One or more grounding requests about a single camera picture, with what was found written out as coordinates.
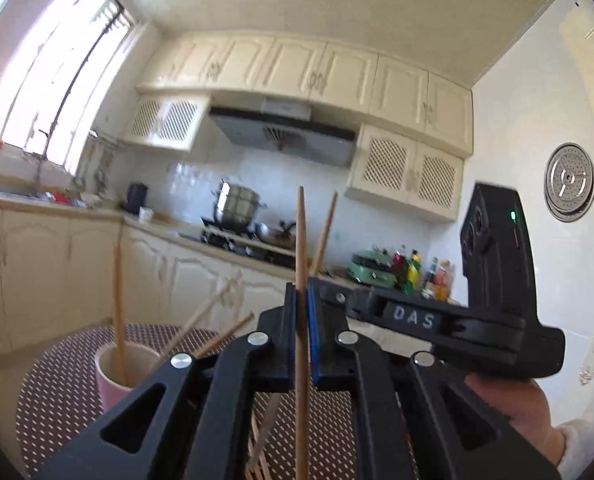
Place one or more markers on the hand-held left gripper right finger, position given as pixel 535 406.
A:
pixel 313 350

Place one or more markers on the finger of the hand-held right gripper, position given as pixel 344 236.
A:
pixel 349 305

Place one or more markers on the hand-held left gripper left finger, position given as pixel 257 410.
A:
pixel 290 340

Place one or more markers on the wooden chopstick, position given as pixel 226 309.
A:
pixel 301 260
pixel 227 331
pixel 324 240
pixel 202 310

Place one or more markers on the pink cup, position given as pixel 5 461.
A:
pixel 108 390

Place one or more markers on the person's right hand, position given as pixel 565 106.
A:
pixel 522 410

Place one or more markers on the green electric grill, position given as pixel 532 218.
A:
pixel 372 270

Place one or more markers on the amber sauce bottle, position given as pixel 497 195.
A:
pixel 445 282

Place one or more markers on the red-capped bottle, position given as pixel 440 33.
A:
pixel 399 267

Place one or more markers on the dark sauce bottle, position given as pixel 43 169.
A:
pixel 432 277

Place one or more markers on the green yellow bottle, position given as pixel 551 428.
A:
pixel 414 272

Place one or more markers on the steel wok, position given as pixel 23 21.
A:
pixel 272 232

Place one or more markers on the black gas stove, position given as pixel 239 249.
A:
pixel 237 242

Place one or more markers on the steel steamer pot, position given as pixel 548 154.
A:
pixel 237 205

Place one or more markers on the white mug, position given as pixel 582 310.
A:
pixel 146 215

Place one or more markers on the black range hood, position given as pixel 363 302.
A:
pixel 247 130

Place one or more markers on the black kettle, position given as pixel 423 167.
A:
pixel 137 199

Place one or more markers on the cream upper cabinets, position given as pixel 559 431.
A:
pixel 347 75

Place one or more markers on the round polka-dot table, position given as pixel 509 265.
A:
pixel 52 410

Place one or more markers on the cream base cabinets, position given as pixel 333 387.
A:
pixel 37 250

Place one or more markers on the steel faucet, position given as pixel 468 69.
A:
pixel 42 160

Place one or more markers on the steel sink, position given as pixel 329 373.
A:
pixel 7 191

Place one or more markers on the window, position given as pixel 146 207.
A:
pixel 52 70

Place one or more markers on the wide lattice-door wall cabinet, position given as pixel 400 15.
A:
pixel 407 170

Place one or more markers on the small lattice-door wall cabinet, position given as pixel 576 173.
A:
pixel 164 120

